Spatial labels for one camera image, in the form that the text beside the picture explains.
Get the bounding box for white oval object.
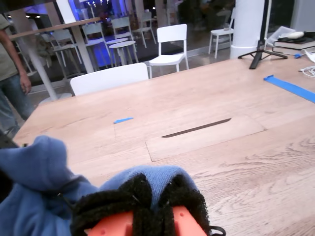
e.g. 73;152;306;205
287;31;306;40

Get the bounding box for wooden cable slot cover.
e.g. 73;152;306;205
145;113;268;163

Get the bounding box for white chair with solid backrest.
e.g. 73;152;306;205
70;62;150;97

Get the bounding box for stacked books with mouse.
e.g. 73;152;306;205
272;36;315;56

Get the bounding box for wooden high table white pedestal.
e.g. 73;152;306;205
8;16;101;105

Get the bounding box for white slanted column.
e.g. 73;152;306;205
56;0;95;74

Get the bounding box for pale green chair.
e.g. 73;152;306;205
82;22;111;71
49;29;83;78
110;16;135;44
132;11;158;49

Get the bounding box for bystander bare hand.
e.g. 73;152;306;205
19;72;32;94

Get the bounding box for white open-back chair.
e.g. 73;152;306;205
208;7;236;59
148;24;189;79

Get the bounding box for long blue tape strip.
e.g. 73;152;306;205
262;74;315;104

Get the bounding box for white round pillar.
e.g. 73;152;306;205
230;0;271;59

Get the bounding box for blue printed T-shirt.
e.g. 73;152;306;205
0;134;200;236

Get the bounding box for round white side table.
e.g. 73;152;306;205
105;37;129;45
109;40;139;67

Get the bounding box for black tripod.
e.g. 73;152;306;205
237;0;288;70

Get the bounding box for white coiled cable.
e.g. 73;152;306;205
299;64;315;78

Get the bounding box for bystander blue jeans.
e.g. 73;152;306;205
0;73;35;138

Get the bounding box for bystander olive shirt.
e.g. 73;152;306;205
0;13;20;82

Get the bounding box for orange foam-padded gripper finger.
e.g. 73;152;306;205
69;173;154;236
147;173;213;236

